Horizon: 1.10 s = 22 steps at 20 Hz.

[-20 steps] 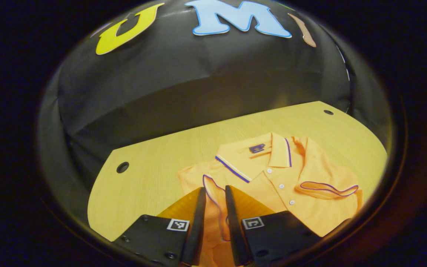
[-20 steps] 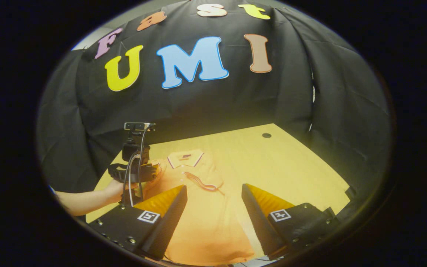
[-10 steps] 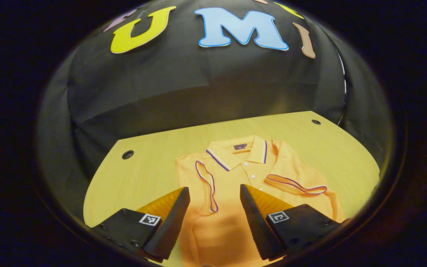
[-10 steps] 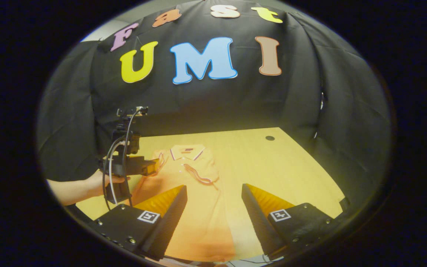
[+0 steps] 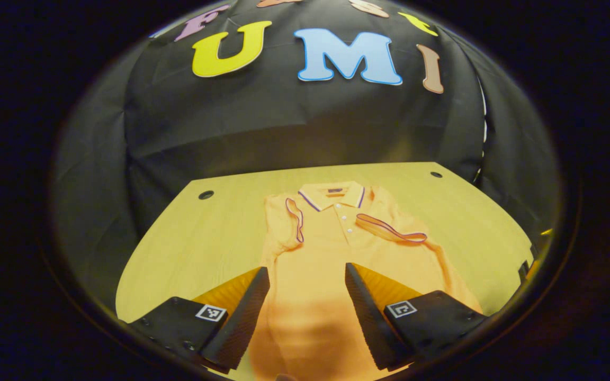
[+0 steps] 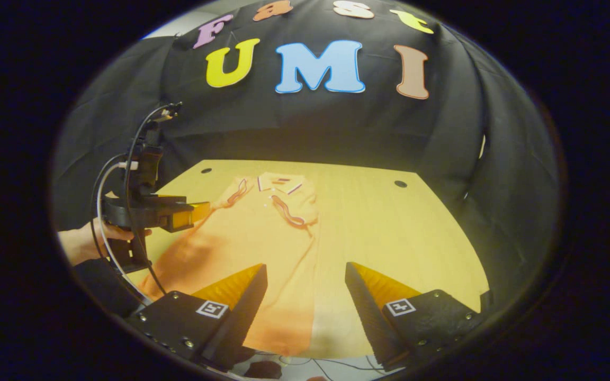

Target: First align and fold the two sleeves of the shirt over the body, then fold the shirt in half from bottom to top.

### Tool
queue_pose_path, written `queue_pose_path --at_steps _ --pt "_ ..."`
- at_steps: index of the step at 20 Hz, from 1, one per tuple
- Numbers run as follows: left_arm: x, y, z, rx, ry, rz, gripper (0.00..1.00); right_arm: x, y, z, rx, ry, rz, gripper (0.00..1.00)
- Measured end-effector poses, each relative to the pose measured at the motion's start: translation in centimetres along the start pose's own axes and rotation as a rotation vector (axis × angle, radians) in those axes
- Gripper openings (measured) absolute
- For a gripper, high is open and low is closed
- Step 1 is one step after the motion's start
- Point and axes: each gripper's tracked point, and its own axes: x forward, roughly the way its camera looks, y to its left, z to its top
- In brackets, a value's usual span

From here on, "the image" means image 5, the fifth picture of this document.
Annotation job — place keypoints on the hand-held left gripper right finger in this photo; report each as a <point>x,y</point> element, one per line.
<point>371,323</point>

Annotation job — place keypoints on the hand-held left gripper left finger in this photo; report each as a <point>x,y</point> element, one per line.
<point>244,317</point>

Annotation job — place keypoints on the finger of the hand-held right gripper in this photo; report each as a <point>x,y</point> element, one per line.
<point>526,270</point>

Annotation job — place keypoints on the orange T-shirt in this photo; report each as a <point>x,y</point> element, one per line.
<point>326,248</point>

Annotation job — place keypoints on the black backdrop cloth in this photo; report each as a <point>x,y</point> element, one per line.
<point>284,132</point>

